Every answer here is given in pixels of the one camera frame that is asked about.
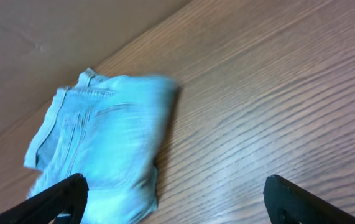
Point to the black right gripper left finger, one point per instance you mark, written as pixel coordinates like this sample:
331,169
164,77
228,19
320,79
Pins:
63,202

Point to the light blue denim shorts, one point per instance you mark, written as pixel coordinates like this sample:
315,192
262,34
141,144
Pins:
110,131

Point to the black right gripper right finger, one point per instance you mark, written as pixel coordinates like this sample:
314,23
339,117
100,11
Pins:
287,203

